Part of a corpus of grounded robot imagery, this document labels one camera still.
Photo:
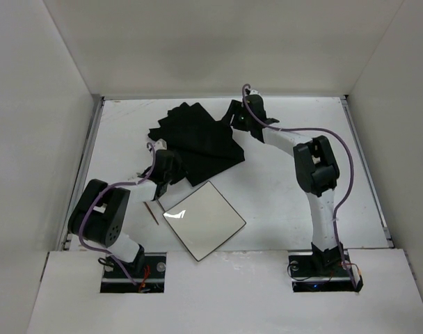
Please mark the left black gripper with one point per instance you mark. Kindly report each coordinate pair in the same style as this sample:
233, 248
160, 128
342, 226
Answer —
177, 167

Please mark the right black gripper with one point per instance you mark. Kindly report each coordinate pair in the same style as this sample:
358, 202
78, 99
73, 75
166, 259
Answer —
238, 113

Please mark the black cloth placemat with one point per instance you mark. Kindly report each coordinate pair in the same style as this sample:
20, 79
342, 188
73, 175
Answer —
205, 145

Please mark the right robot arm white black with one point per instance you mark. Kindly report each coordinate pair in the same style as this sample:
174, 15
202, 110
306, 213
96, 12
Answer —
316, 171

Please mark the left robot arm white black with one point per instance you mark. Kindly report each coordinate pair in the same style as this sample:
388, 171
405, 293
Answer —
98, 217

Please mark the silver table knife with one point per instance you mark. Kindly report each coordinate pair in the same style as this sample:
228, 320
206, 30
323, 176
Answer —
160, 205

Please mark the copper fork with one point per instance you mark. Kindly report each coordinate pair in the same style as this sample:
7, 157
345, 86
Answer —
151, 213

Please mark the square white plate black rim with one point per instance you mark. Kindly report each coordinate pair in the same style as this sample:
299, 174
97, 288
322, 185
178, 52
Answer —
204, 221

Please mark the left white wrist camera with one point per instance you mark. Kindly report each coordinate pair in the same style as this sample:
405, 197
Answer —
160, 145

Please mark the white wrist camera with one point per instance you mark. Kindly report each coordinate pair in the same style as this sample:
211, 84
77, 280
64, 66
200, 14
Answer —
252, 92
160, 145

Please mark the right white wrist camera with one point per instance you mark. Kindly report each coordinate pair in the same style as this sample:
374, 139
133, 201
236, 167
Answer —
252, 92

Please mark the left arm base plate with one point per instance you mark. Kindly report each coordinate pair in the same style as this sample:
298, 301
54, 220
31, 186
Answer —
149, 277

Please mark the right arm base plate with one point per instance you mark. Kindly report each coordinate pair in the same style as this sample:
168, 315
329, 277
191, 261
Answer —
306, 277

